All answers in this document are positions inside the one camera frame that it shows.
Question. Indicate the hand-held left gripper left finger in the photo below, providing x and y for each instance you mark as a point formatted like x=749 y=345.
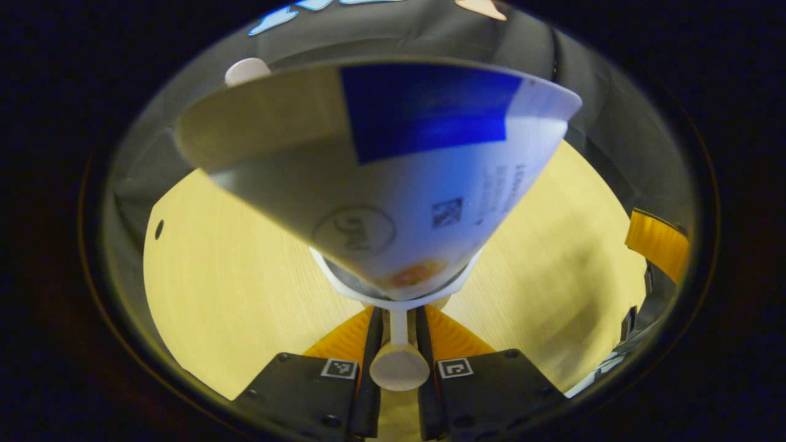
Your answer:
x=365 y=406

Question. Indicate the white toothpaste tube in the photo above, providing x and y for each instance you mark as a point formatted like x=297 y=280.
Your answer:
x=399 y=184

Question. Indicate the black backdrop cloth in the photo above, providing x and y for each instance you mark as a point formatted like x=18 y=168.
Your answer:
x=614 y=123

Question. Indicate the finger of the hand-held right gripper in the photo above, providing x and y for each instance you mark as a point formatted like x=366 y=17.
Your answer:
x=660 y=242

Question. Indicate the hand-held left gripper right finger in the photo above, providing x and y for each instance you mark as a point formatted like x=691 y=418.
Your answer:
x=431 y=412

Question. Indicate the pink toothbrush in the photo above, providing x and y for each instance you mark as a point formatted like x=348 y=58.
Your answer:
x=245 y=70

